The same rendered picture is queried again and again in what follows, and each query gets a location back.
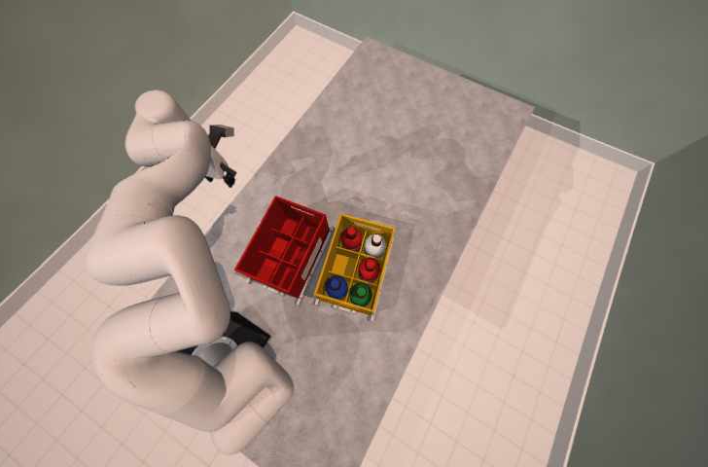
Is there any olive-brown crate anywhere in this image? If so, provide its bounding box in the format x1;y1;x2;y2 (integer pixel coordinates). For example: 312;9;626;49
314;213;396;315

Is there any green bottle with pale green label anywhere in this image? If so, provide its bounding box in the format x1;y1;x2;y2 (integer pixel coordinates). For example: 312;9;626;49
349;283;372;307

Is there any blue bottle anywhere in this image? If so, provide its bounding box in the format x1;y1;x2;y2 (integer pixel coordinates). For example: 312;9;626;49
325;275;348;300

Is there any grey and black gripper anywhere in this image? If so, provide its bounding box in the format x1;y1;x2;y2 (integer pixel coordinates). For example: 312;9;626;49
205;146;237;188

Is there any white bottle with grey label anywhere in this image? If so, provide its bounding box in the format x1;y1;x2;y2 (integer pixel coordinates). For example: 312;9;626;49
364;234;386;259

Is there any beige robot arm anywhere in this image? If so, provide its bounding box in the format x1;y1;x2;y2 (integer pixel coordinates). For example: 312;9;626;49
85;90;294;455

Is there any dark red crate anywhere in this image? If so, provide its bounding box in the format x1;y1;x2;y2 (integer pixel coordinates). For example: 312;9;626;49
234;196;330;298

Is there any red bottle with pale label band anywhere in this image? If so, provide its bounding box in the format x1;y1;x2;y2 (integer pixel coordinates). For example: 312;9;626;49
358;258;380;283

